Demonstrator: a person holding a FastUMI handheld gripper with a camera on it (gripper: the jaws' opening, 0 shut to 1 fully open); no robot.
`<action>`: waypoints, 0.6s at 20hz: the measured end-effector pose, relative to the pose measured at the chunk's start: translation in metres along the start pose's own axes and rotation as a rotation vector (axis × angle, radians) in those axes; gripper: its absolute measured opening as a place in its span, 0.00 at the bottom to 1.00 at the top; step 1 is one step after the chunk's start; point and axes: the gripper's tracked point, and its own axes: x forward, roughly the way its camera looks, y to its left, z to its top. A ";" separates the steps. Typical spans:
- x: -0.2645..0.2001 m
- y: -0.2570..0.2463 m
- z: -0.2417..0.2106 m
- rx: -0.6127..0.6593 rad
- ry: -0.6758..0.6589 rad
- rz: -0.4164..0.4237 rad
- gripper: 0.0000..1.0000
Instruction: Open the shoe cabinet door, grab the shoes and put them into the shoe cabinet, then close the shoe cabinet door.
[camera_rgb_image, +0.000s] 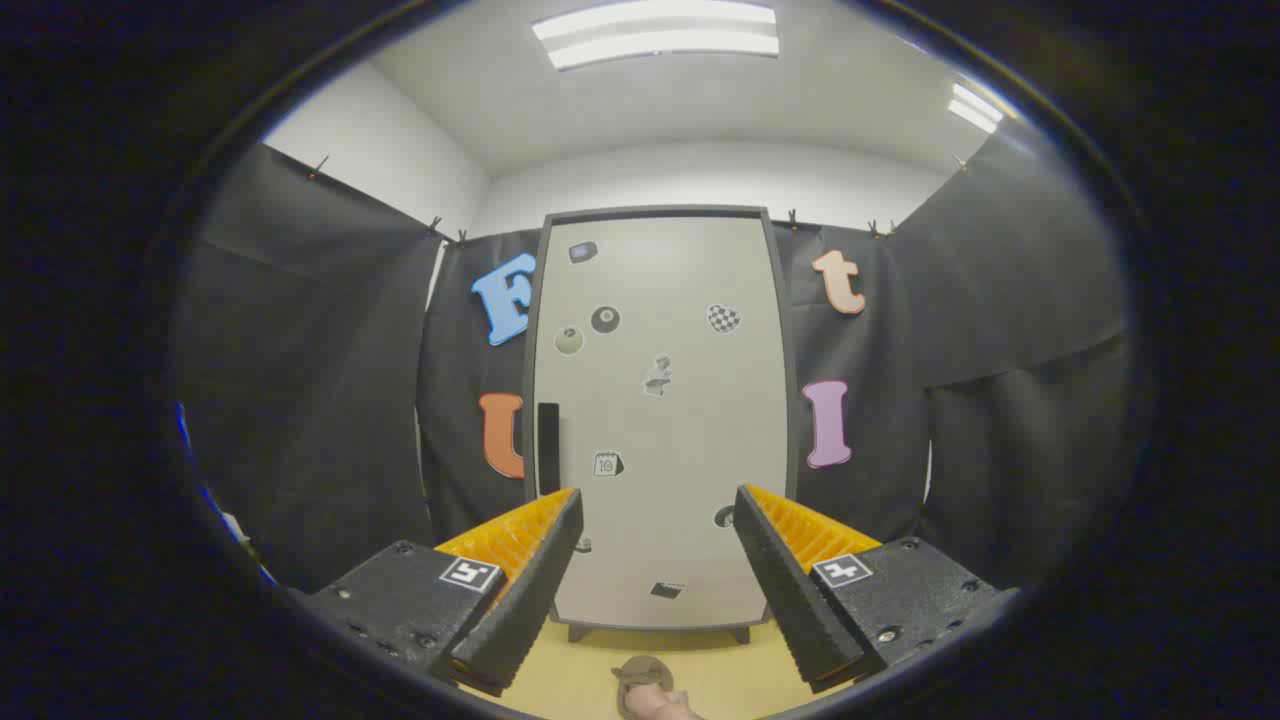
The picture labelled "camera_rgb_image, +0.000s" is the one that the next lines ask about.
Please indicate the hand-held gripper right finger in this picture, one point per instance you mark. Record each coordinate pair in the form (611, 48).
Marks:
(790, 600)

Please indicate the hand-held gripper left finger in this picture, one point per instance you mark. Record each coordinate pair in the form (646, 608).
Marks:
(525, 610)

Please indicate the brown fuzzy shoe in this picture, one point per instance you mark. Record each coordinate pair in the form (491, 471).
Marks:
(640, 672)

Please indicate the beige shoe cabinet door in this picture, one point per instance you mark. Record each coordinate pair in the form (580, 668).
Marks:
(680, 450)

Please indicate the grey shoe cabinet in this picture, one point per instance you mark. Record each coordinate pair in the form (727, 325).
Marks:
(655, 211)

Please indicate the black backdrop cloth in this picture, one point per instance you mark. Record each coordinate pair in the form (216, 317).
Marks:
(320, 400)

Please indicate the small ceiling light panel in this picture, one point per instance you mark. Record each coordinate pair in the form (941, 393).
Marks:
(973, 108)

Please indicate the long ceiling light panel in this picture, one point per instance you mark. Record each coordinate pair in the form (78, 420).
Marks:
(655, 30)

